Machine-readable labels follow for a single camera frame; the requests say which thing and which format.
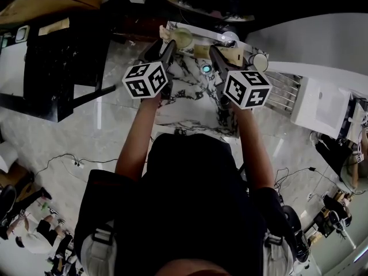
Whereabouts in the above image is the white cylindrical cup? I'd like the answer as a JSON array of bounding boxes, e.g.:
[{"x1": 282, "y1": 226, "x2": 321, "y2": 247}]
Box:
[{"x1": 246, "y1": 53, "x2": 270, "y2": 72}]

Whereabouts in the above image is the person's left forearm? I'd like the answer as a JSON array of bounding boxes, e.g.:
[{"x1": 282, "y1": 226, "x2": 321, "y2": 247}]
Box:
[{"x1": 114, "y1": 93, "x2": 162, "y2": 181}]

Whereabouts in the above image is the person's right forearm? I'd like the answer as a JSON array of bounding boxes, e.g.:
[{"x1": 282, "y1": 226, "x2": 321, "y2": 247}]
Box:
[{"x1": 229, "y1": 102, "x2": 276, "y2": 190}]

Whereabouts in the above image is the brown cardboard box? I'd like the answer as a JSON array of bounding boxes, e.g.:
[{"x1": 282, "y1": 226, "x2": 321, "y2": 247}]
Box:
[{"x1": 193, "y1": 44, "x2": 244, "y2": 67}]

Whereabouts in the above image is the black floor cable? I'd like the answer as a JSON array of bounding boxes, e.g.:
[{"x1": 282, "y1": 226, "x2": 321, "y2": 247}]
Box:
[
  {"x1": 274, "y1": 166, "x2": 342, "y2": 196},
  {"x1": 33, "y1": 153, "x2": 119, "y2": 178}
]

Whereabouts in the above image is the beige soft item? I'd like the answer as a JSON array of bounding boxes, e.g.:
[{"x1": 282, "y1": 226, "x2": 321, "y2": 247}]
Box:
[{"x1": 159, "y1": 25, "x2": 174, "y2": 44}]

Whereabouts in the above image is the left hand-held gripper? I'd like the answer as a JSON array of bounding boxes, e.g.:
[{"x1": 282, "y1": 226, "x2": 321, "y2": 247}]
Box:
[{"x1": 122, "y1": 39, "x2": 177, "y2": 100}]

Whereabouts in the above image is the dark oval tray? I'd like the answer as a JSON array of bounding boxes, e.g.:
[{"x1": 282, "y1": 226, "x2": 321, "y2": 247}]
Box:
[{"x1": 159, "y1": 0, "x2": 256, "y2": 23}]

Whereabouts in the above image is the translucent green cup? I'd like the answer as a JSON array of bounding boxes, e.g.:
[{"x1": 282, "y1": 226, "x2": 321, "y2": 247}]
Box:
[{"x1": 171, "y1": 27, "x2": 194, "y2": 50}]

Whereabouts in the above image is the white appliance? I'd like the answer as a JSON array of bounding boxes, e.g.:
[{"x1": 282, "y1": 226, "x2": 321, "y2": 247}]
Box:
[{"x1": 0, "y1": 24, "x2": 31, "y2": 98}]

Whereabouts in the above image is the white sink basin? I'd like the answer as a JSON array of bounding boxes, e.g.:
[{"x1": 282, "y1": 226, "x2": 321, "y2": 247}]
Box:
[{"x1": 289, "y1": 75, "x2": 352, "y2": 140}]

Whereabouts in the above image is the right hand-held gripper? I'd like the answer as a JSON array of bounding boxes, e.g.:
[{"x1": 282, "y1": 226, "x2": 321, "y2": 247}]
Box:
[{"x1": 209, "y1": 45, "x2": 273, "y2": 110}]

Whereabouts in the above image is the metal wire rack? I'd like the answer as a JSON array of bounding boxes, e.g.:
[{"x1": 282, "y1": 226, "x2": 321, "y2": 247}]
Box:
[{"x1": 263, "y1": 70, "x2": 302, "y2": 115}]

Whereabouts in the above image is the person's black vest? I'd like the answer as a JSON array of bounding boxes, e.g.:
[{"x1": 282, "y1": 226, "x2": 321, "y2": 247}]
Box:
[{"x1": 74, "y1": 133, "x2": 298, "y2": 276}]

